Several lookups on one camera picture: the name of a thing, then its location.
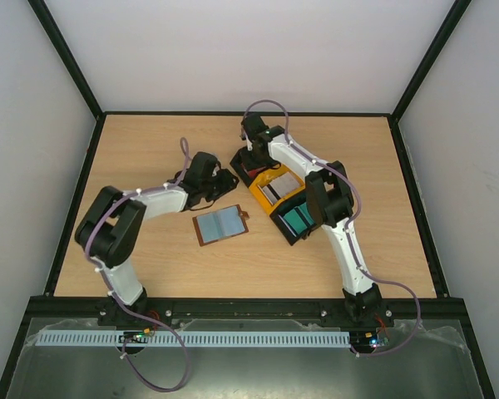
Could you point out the brown leather card holder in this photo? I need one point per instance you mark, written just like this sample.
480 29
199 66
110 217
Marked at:
221 224

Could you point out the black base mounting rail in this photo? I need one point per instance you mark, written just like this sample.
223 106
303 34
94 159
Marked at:
329 313

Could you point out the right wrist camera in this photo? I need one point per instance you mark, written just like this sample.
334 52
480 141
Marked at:
246 139

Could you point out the red white card stack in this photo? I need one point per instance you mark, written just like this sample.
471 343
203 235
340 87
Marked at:
253 171

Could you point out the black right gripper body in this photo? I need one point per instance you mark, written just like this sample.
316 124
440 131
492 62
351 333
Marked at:
249 162

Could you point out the black tray compartment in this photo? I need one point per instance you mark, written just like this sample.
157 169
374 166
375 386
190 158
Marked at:
244 157
281 209

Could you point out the yellow middle tray compartment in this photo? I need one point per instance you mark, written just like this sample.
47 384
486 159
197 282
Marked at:
264 178

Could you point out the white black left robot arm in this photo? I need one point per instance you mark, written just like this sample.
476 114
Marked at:
109 230

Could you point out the black right tray compartment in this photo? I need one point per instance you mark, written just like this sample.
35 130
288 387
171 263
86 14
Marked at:
281 209

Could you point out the black left tray compartment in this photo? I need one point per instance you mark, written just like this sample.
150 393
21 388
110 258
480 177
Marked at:
244 157

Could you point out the black metal cage frame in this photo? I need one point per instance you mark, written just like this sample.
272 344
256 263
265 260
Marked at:
443 306

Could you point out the light blue slotted cable duct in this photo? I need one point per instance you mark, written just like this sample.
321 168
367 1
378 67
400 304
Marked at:
78 338

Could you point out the teal card stack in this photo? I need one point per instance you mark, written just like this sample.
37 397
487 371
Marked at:
299 220

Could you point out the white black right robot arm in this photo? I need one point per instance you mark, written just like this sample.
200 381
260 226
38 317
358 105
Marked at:
331 203

